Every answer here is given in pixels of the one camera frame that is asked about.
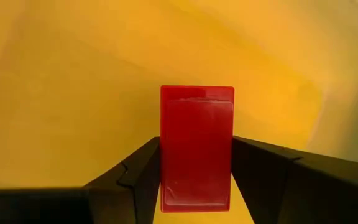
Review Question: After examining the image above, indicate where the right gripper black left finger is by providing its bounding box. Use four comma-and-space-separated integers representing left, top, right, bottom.
0, 136, 162, 224

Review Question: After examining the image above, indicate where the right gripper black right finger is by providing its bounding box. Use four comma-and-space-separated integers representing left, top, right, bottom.
230, 135, 358, 224

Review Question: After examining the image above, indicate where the yellow translucent plastic bin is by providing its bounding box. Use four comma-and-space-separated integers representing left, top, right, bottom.
0, 0, 358, 224

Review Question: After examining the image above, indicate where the red rectangular desk clock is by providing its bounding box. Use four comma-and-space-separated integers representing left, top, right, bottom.
160, 85, 235, 213

